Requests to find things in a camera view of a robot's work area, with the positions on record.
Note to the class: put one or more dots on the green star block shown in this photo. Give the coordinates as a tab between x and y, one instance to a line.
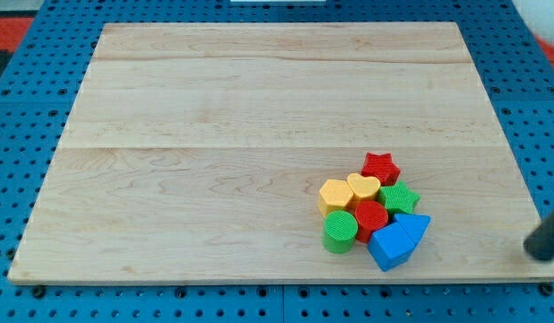
398	198

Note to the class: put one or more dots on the blue cube block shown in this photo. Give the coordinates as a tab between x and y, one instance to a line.
391	246

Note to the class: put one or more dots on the red star block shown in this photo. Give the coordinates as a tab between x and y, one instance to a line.
382	167

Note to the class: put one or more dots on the yellow hexagon block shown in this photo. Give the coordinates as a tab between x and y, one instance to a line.
334	195

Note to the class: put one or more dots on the red cylinder block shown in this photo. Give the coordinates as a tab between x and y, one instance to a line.
370	216

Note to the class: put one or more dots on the green cylinder block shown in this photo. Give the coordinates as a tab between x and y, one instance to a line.
339	232

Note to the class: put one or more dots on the light wooden board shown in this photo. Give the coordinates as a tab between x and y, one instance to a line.
194	153

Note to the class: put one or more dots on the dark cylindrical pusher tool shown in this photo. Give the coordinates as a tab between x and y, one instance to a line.
540	243

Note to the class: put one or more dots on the yellow heart block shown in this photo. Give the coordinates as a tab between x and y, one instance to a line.
363	188

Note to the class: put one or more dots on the blue triangle block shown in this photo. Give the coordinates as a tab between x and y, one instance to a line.
415	225

